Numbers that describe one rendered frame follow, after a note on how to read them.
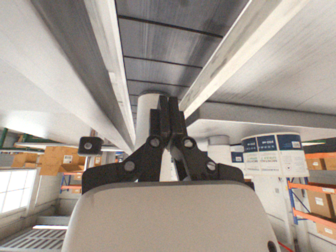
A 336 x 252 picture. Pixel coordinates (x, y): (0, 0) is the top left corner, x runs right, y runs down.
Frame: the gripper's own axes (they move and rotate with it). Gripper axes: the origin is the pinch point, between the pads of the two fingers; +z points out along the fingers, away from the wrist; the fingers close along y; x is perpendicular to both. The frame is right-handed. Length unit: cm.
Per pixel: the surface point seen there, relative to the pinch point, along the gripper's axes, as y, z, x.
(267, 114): 31.4, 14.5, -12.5
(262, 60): 15.1, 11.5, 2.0
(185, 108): 3.2, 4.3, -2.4
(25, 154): -280, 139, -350
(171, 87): 1.5, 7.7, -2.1
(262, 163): 39.6, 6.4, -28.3
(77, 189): -301, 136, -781
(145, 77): -2.0, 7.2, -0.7
